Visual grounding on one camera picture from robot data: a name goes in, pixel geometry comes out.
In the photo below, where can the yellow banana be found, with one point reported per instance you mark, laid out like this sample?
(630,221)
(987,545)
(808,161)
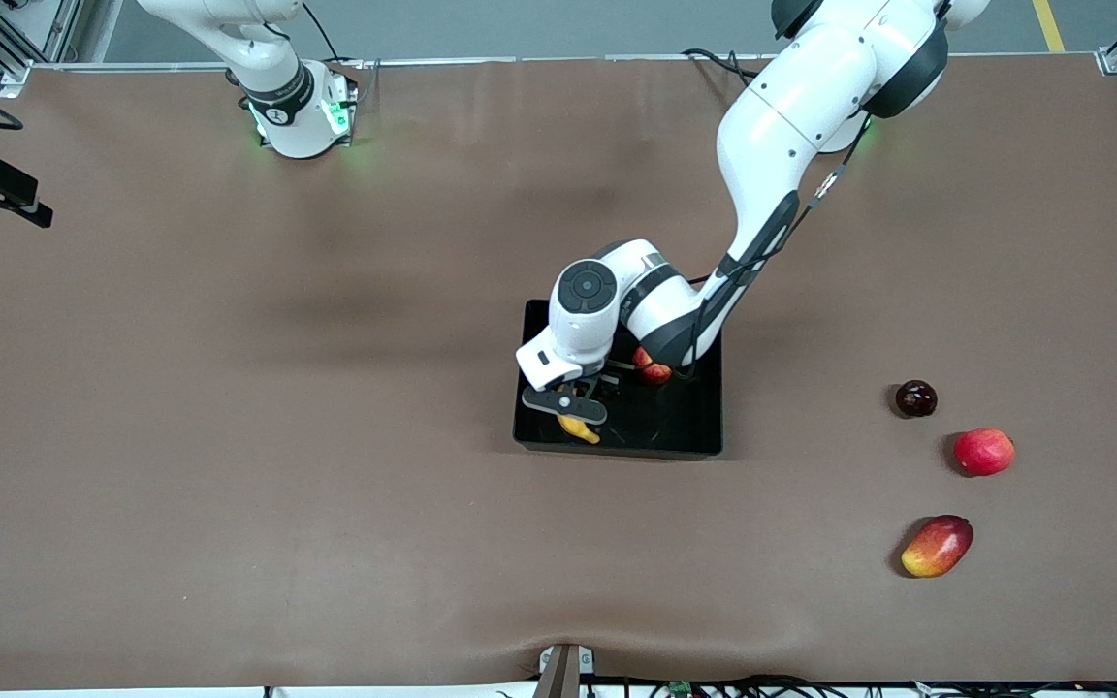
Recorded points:
(580,429)

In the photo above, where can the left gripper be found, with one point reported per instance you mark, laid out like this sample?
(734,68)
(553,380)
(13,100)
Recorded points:
(609,380)

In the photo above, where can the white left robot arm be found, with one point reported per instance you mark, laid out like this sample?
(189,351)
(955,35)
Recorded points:
(791,107)

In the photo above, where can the table edge clamp bracket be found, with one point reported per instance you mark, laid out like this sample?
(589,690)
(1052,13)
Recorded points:
(563,674)

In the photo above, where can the small green circuit board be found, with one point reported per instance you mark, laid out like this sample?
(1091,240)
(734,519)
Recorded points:
(680,688)

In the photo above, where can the red yellow mango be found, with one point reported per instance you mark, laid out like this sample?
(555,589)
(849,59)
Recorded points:
(937,548)

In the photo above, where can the red yellow striped apple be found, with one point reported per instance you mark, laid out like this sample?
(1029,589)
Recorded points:
(654,371)

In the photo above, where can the dark purple plum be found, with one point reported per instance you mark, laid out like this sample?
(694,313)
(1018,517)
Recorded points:
(916,399)

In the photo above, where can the large table cover mat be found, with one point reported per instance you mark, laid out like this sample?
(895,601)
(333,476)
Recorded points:
(326,485)

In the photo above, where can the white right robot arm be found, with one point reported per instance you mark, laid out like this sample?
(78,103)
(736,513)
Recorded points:
(297,126)

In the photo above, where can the black plastic box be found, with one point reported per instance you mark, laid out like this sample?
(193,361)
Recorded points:
(675,427)

